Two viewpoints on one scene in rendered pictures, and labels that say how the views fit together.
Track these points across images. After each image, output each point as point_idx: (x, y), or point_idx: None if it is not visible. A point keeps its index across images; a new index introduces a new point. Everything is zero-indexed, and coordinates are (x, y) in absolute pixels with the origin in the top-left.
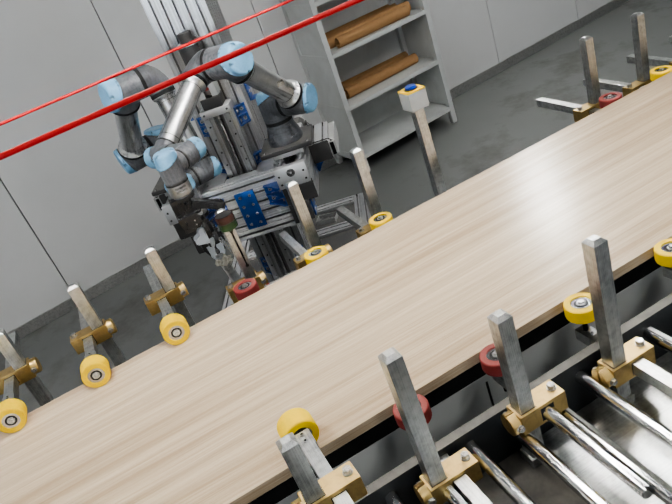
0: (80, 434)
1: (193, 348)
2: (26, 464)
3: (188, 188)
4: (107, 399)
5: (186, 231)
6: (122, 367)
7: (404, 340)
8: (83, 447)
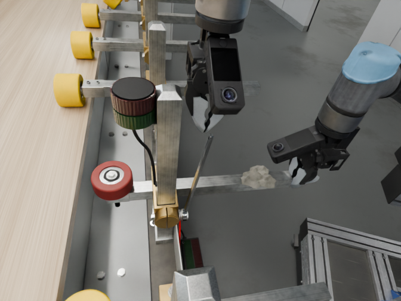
0: (23, 44)
1: (36, 109)
2: (34, 26)
3: (204, 2)
4: (49, 57)
5: (186, 65)
6: (88, 67)
7: None
8: (2, 43)
